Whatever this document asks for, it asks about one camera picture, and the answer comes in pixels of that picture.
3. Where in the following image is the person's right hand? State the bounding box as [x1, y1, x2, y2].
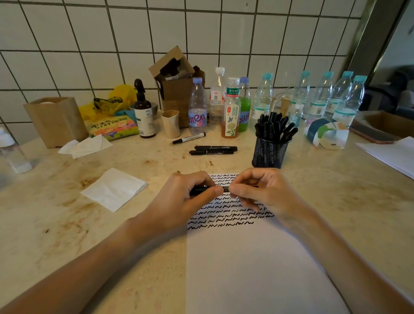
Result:
[228, 168, 312, 228]

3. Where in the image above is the person's left hand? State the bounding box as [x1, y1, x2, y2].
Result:
[142, 171, 224, 234]

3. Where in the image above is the black marker pen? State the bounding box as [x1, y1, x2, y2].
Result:
[190, 184, 259, 196]
[189, 149, 234, 156]
[194, 145, 238, 152]

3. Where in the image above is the person's left forearm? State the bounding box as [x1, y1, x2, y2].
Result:
[0, 214, 183, 314]

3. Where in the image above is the person's right forearm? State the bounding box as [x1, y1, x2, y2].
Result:
[282, 207, 414, 314]

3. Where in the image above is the black mesh pen holder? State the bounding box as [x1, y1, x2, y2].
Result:
[251, 133, 290, 170]

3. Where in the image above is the white-barrel marker pen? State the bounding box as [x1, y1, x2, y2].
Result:
[172, 132, 207, 145]

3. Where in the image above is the white paper sheet with squiggles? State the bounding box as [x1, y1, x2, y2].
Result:
[186, 173, 351, 314]

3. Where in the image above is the bunch of black markers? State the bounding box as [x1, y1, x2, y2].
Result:
[254, 111, 299, 145]

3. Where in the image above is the tea bottle with green label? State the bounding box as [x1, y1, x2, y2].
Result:
[221, 77, 242, 139]

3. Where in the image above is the beige cup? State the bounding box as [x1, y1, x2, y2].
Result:
[161, 110, 181, 139]

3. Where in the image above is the clear bottle with pink label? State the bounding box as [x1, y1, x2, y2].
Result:
[188, 77, 208, 136]

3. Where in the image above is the green drink bottle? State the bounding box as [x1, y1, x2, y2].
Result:
[238, 77, 252, 133]

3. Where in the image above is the white folded napkin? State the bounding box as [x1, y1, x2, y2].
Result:
[80, 167, 148, 213]

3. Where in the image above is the clear bottle with red label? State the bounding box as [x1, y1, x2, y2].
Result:
[209, 67, 227, 132]

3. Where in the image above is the teal-capped water bottle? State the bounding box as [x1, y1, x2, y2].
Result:
[305, 71, 334, 126]
[332, 75, 368, 129]
[324, 71, 354, 118]
[251, 73, 274, 127]
[289, 71, 311, 119]

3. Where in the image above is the small clear bottle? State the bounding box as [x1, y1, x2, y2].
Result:
[289, 102, 305, 129]

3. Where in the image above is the brown spray bottle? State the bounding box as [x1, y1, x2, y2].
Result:
[133, 78, 157, 139]

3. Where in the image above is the printed paper cup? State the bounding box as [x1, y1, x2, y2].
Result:
[303, 118, 350, 151]

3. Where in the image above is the open cardboard box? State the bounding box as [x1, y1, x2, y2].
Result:
[148, 46, 206, 129]

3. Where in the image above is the colourful tissue packet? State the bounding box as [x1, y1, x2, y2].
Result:
[85, 114, 140, 142]

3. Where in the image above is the crumpled white tissue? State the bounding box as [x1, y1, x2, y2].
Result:
[58, 134, 114, 159]

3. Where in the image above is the yellow plastic bag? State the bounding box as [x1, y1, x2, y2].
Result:
[78, 84, 138, 122]

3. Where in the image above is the stack of white paper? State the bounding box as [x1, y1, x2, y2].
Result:
[355, 136, 414, 181]

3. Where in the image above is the flat cardboard box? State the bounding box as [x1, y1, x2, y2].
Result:
[351, 110, 414, 145]

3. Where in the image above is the brown paper bag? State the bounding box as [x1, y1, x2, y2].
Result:
[24, 97, 90, 149]

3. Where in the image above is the black chair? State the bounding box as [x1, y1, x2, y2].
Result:
[358, 66, 414, 120]

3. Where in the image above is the clear plastic bottle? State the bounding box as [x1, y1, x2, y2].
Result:
[0, 127, 33, 182]

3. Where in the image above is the metal door frame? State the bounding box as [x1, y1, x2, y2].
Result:
[341, 0, 411, 85]

